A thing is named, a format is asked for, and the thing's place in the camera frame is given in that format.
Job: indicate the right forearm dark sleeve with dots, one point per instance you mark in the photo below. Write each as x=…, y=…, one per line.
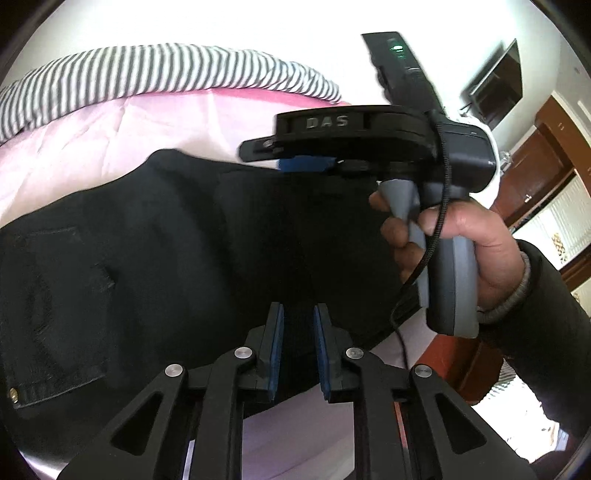
x=544, y=334

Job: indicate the grey white striped duvet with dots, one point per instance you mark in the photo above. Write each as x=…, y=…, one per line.
x=67, y=84

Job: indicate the pink purple checked bedsheet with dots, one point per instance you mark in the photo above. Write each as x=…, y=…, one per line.
x=298, y=437

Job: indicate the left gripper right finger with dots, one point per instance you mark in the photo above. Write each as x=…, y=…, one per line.
x=408, y=424

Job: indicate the black denim pants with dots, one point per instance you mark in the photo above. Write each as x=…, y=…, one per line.
x=174, y=263

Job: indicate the person's right hand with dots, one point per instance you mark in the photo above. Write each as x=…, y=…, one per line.
x=501, y=267

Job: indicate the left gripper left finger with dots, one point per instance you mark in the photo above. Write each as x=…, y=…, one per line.
x=187, y=423

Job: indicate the wall mounted black television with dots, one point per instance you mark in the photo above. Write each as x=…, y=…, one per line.
x=497, y=88

